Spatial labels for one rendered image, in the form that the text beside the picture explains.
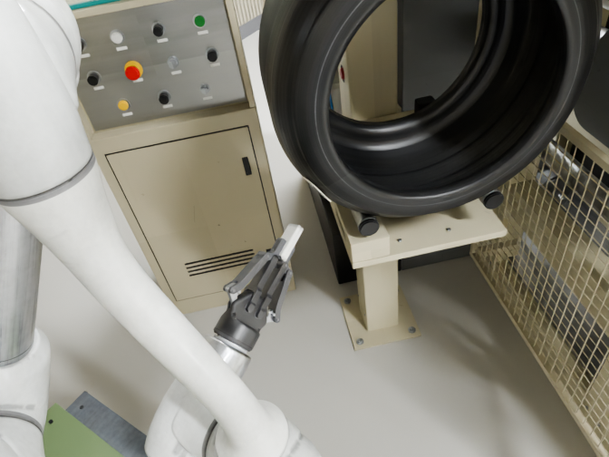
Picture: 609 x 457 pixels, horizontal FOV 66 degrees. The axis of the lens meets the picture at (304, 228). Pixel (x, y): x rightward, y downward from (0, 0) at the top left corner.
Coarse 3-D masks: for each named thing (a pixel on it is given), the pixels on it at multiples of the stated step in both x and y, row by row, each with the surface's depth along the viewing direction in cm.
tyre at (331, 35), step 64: (320, 0) 68; (384, 0) 68; (512, 0) 99; (576, 0) 73; (320, 64) 73; (512, 64) 106; (576, 64) 80; (320, 128) 79; (384, 128) 115; (448, 128) 116; (512, 128) 103; (384, 192) 91; (448, 192) 94
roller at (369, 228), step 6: (354, 216) 104; (360, 216) 102; (366, 216) 101; (372, 216) 101; (360, 222) 101; (366, 222) 100; (372, 222) 100; (360, 228) 101; (366, 228) 101; (372, 228) 101; (378, 228) 102; (366, 234) 102; (372, 234) 102
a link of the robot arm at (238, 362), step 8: (208, 336) 77; (216, 336) 78; (216, 344) 76; (224, 344) 76; (232, 344) 77; (224, 352) 75; (232, 352) 76; (240, 352) 76; (224, 360) 75; (232, 360) 75; (240, 360) 76; (248, 360) 78; (232, 368) 75; (240, 368) 77; (240, 376) 77
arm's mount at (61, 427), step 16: (48, 416) 95; (64, 416) 95; (48, 432) 92; (64, 432) 92; (80, 432) 92; (48, 448) 90; (64, 448) 89; (80, 448) 89; (96, 448) 89; (112, 448) 89
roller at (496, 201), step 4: (492, 192) 101; (496, 192) 101; (500, 192) 102; (484, 196) 102; (488, 196) 101; (492, 196) 101; (496, 196) 101; (500, 196) 101; (480, 200) 104; (484, 200) 102; (488, 200) 102; (492, 200) 102; (496, 200) 102; (500, 200) 102; (484, 204) 103; (488, 204) 102; (492, 204) 103; (496, 204) 103; (500, 204) 103; (488, 208) 103; (492, 208) 103
